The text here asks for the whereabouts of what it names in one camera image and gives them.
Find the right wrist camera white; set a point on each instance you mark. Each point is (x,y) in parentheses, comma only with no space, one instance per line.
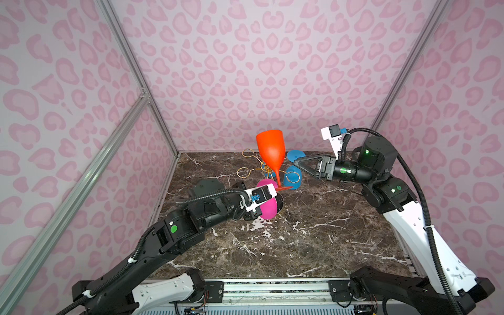
(334,134)

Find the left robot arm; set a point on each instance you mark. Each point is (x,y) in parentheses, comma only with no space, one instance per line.
(121,290)

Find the blue wine glass front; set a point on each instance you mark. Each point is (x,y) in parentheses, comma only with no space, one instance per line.
(293,175)

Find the gold wire glass rack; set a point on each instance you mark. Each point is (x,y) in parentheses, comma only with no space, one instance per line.
(255,167)

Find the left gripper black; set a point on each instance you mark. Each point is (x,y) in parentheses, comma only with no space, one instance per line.
(252,215)

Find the aluminium frame strut diagonal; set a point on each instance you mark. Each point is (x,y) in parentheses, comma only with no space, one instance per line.
(22,276)

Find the blue wine glass rear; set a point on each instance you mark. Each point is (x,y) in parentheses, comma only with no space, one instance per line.
(268,173)

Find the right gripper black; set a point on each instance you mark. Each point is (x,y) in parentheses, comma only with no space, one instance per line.
(325,167)

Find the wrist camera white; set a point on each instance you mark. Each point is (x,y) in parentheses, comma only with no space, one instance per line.
(259,195)
(334,134)

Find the blue wine glass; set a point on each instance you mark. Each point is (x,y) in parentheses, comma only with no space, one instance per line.
(268,173)
(293,175)

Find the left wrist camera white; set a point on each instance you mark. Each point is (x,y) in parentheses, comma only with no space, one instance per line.
(259,195)

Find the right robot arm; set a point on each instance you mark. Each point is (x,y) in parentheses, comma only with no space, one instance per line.
(449,286)

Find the magenta wine glass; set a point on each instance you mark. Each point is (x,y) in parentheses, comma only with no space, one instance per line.
(271,208)

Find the red wine glass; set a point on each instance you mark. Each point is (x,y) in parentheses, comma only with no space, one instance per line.
(272,149)

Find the aluminium mounting rail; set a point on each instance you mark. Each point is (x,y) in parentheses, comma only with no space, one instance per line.
(283,295)

